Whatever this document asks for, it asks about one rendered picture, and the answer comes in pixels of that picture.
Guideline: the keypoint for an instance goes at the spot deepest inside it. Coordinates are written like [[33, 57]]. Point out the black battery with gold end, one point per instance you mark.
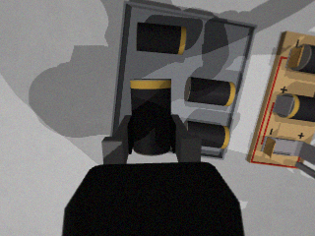
[[151, 111], [213, 136], [307, 61], [209, 91], [160, 38], [303, 108]]

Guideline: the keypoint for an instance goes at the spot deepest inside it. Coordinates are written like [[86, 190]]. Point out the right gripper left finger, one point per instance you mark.
[[115, 150]]

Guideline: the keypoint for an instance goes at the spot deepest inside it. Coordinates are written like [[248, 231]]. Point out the grey shallow tray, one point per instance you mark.
[[216, 49]]

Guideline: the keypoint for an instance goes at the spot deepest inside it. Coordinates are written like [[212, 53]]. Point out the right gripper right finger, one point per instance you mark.
[[187, 147]]

